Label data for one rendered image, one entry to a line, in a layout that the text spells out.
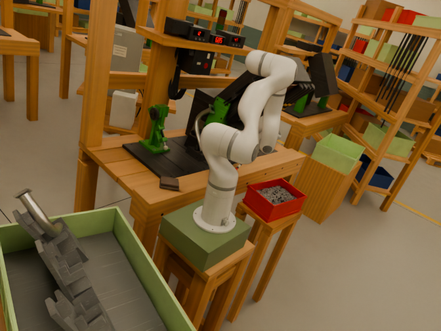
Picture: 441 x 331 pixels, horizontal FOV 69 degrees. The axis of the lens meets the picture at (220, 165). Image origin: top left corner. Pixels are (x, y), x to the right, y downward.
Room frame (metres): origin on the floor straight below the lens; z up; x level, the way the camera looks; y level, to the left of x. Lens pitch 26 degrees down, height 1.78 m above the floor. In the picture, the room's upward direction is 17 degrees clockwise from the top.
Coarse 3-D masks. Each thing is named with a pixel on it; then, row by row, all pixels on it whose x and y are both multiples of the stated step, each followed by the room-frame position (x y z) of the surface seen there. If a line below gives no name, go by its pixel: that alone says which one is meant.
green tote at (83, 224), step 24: (72, 216) 0.92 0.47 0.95; (96, 216) 0.99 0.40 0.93; (120, 216) 1.00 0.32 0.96; (0, 240) 0.77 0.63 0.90; (24, 240) 0.82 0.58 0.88; (120, 240) 0.98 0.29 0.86; (0, 264) 0.64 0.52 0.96; (144, 264) 0.83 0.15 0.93; (0, 288) 0.67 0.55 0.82; (144, 288) 0.81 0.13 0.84; (168, 288) 0.73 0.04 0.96; (168, 312) 0.70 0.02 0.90
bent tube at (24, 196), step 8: (24, 192) 0.71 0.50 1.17; (24, 200) 0.71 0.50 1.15; (32, 200) 0.72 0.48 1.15; (32, 208) 0.70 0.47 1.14; (40, 208) 0.72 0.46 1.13; (32, 216) 0.70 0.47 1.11; (40, 216) 0.70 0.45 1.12; (40, 224) 0.69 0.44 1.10; (48, 224) 0.71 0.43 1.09; (56, 224) 0.83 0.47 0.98; (48, 232) 0.70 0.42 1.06; (56, 232) 0.73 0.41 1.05
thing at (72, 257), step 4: (68, 252) 0.76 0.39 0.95; (72, 252) 0.76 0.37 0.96; (76, 252) 0.76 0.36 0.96; (60, 256) 0.74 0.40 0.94; (64, 256) 0.74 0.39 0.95; (68, 256) 0.75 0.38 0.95; (72, 256) 0.75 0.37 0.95; (76, 256) 0.76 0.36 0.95; (60, 260) 0.73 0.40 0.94; (68, 260) 0.74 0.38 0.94; (72, 260) 0.75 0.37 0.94; (76, 260) 0.75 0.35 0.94; (80, 260) 0.76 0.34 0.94; (68, 264) 0.73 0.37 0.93; (72, 264) 0.74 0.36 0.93
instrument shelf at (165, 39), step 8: (136, 32) 1.87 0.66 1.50; (144, 32) 1.83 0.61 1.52; (152, 32) 1.80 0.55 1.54; (160, 32) 1.88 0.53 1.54; (152, 40) 1.79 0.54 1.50; (160, 40) 1.75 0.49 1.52; (168, 40) 1.76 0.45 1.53; (176, 40) 1.80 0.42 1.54; (184, 40) 1.86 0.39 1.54; (192, 48) 1.91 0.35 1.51; (200, 48) 1.96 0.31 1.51; (208, 48) 2.01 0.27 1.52; (216, 48) 2.06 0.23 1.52; (224, 48) 2.13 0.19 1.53; (232, 48) 2.19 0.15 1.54; (240, 48) 2.30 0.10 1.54; (248, 48) 2.45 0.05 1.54
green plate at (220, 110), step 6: (216, 102) 1.93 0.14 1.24; (222, 102) 1.91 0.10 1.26; (216, 108) 1.91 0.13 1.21; (222, 108) 1.89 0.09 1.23; (228, 108) 1.88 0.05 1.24; (210, 114) 1.92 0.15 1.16; (216, 114) 1.90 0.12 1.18; (222, 114) 1.87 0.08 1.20; (210, 120) 1.90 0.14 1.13; (216, 120) 1.88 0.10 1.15; (222, 120) 1.86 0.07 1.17; (204, 126) 1.90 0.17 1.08
